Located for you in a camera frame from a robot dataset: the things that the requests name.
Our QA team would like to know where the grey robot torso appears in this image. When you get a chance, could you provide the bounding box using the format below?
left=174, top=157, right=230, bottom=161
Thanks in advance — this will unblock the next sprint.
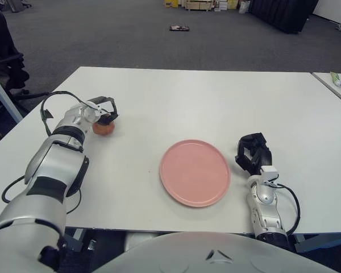
left=92, top=231, right=333, bottom=273

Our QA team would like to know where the black upper arm cable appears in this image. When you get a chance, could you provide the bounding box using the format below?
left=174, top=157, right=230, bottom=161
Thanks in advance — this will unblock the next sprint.
left=1, top=175, right=82, bottom=214

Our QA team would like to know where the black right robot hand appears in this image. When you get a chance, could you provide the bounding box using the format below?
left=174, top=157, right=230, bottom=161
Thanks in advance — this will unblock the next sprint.
left=235, top=132, right=273, bottom=176

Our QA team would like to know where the pink round plate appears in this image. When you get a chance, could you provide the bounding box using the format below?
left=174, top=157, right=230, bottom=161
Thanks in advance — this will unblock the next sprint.
left=159, top=139, right=231, bottom=208

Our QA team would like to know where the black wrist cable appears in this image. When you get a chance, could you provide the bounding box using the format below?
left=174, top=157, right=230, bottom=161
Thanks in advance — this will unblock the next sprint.
left=40, top=90, right=89, bottom=136
left=275, top=183, right=301, bottom=235

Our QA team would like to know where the red yellow apple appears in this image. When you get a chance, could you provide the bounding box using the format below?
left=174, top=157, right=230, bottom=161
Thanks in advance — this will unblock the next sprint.
left=92, top=121, right=116, bottom=137

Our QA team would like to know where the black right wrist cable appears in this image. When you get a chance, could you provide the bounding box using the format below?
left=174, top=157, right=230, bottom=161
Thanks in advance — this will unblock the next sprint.
left=275, top=183, right=301, bottom=235

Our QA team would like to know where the blue grey table frame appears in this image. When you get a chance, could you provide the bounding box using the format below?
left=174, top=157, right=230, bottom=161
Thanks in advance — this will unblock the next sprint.
left=65, top=227, right=341, bottom=254

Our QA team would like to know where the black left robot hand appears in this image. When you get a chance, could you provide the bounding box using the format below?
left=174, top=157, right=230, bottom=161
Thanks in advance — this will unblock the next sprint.
left=86, top=96, right=119, bottom=126

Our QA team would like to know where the wooden crate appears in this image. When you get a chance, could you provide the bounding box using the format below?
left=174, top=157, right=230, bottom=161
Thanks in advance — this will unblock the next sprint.
left=186, top=0, right=214, bottom=12

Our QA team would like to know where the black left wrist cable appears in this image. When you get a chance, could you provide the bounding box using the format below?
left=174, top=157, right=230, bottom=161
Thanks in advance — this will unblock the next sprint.
left=40, top=90, right=89, bottom=136

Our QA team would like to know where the black partition curtain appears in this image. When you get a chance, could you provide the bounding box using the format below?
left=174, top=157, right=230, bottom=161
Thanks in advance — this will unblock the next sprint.
left=249, top=0, right=319, bottom=35

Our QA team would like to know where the white desk leg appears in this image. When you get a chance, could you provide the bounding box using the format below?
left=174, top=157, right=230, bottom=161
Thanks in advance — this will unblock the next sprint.
left=0, top=68, right=23, bottom=125

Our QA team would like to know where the black office chair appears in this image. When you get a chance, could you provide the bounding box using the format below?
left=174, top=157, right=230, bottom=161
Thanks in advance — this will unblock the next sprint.
left=0, top=7, right=49, bottom=113

